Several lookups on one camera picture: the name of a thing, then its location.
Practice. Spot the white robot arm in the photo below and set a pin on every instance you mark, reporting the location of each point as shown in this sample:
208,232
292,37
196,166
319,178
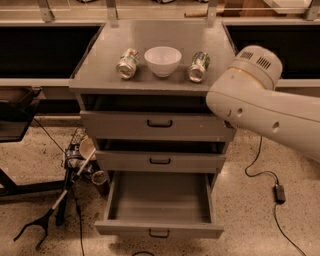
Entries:
245,96

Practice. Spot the grey drawer cabinet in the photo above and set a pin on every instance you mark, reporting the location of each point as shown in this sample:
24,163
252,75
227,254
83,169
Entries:
97,74

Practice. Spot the grey middle drawer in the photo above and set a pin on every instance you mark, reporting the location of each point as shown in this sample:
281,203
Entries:
161,156

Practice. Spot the grey drawer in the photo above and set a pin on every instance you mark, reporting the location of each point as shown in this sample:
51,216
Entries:
161,156
154,117
160,205

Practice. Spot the grey top drawer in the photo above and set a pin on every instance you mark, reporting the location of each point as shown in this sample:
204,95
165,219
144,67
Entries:
154,117

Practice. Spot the grey bottom drawer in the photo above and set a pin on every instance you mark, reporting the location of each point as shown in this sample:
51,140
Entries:
160,205

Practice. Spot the white bowl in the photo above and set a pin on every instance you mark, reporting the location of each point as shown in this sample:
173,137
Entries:
162,60

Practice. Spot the left green soda can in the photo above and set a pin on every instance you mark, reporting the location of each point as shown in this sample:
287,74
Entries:
128,63

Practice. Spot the green soda can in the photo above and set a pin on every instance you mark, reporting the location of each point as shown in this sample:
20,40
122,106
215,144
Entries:
128,63
197,71

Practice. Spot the paper cup on floor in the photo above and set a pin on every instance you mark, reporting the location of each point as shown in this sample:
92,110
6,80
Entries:
86,147

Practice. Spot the right green soda can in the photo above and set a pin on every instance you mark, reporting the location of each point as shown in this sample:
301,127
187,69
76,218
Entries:
197,71

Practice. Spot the clear plastic cup on floor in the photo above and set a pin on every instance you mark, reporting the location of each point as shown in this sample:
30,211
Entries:
99,179

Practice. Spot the black grabber tool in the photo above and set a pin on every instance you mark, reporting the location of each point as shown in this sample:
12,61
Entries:
43,221

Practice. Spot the black power adapter with cable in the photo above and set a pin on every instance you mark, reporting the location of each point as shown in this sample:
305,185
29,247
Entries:
278,193

